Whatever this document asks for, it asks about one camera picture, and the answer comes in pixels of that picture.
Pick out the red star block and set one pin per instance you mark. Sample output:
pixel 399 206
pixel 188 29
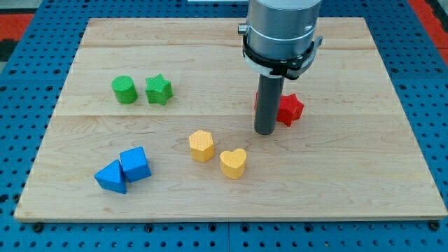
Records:
pixel 290 109

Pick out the green cylinder block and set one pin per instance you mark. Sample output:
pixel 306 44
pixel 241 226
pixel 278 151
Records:
pixel 124 89

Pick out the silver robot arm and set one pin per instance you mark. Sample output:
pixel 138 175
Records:
pixel 280 29

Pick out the green star block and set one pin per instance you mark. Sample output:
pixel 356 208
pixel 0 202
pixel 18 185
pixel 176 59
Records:
pixel 158 90

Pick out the yellow heart block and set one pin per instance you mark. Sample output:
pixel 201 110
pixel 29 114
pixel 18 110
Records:
pixel 233 163

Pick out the light wooden board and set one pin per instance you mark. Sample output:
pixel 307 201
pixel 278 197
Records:
pixel 351 157

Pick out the blue cube block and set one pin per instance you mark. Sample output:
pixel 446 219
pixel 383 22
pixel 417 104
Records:
pixel 134 164

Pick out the yellow hexagon block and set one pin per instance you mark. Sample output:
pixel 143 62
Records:
pixel 201 146

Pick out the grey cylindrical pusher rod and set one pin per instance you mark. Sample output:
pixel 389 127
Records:
pixel 269 95

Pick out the blue triangle block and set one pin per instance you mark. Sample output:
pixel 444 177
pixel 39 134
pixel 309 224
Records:
pixel 112 178

